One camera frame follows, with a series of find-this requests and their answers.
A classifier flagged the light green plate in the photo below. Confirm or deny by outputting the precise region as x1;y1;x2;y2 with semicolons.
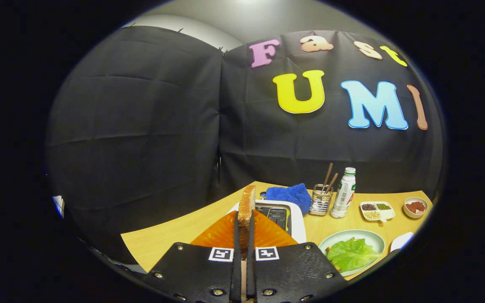
318;229;386;277

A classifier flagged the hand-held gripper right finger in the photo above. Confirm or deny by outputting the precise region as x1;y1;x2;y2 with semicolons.
247;210;348;303

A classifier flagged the green lettuce leaf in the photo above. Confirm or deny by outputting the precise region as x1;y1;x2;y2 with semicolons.
326;237;381;272

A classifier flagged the metal wire utensil holder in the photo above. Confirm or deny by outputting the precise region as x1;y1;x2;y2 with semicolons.
309;184;334;216

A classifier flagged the white bottle with green cap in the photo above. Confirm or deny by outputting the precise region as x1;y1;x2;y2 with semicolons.
330;167;357;219

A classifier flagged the small white plate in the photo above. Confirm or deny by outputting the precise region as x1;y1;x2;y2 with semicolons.
390;232;414;253

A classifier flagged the white divided dish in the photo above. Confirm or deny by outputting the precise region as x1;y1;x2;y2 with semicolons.
360;201;396;223

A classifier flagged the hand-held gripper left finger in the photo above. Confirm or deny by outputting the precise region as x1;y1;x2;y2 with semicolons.
145;210;242;303

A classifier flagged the blue oven mitt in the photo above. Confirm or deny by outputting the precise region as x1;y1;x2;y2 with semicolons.
265;183;312;214

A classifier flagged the toasted bread slice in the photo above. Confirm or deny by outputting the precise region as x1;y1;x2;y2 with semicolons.
237;185;256;257

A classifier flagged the black backdrop cloth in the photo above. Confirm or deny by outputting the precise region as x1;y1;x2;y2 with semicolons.
45;26;444;263

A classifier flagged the white toaster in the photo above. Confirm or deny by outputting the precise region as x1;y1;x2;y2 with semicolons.
230;199;307;245

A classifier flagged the white round meat plate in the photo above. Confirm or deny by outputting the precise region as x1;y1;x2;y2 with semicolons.
404;197;428;219

